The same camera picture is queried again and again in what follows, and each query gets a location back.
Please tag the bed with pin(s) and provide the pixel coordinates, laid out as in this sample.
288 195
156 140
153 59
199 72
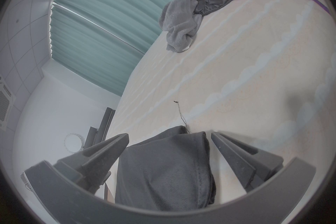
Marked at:
249 60

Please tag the dark loose thread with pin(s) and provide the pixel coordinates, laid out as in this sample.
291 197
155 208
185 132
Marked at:
181 115

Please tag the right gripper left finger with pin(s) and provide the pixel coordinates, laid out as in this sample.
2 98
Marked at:
99 162

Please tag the black T-shirt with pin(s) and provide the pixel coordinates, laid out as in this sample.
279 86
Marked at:
162 170

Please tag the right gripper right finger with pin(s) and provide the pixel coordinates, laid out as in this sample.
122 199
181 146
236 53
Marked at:
236 160

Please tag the round white mirror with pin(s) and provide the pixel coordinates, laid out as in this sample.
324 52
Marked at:
72 143

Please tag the black chest of drawers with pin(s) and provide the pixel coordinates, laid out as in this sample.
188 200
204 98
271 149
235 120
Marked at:
103 125

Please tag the grey garment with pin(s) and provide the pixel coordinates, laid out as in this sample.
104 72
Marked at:
181 23

